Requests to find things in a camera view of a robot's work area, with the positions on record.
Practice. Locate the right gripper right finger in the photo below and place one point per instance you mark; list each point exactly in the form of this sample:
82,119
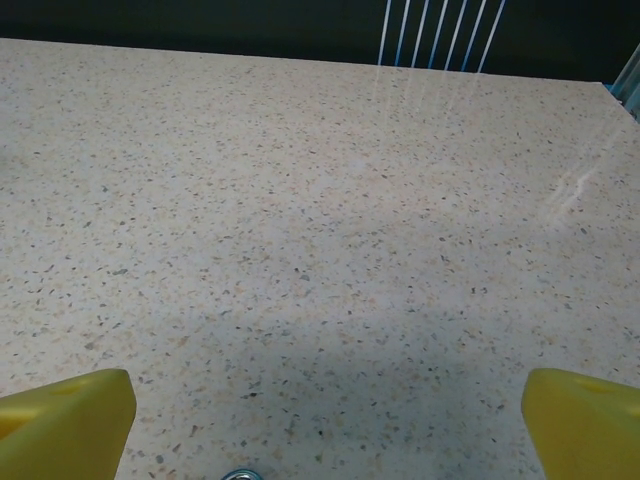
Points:
585,430

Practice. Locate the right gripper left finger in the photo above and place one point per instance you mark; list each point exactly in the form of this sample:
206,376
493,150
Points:
65,430

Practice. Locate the aluminium frame post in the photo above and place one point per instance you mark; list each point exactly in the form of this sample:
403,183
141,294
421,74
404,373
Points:
631,80

